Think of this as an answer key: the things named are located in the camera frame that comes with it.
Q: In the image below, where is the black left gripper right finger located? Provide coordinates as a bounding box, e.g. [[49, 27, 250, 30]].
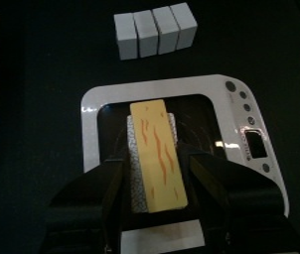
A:
[[186, 154, 300, 254]]

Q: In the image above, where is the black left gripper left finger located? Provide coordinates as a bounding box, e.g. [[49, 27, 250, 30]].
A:
[[39, 158, 127, 254]]

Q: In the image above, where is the yellow egg sushi toy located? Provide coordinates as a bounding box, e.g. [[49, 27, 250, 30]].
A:
[[124, 98, 190, 214]]

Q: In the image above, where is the white toy tray black inset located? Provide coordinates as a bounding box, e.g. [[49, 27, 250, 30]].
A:
[[79, 73, 290, 254]]

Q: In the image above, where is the white rectangular block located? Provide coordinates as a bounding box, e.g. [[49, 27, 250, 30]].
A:
[[170, 2, 199, 52], [151, 5, 180, 56], [112, 13, 139, 62], [132, 9, 159, 59]]

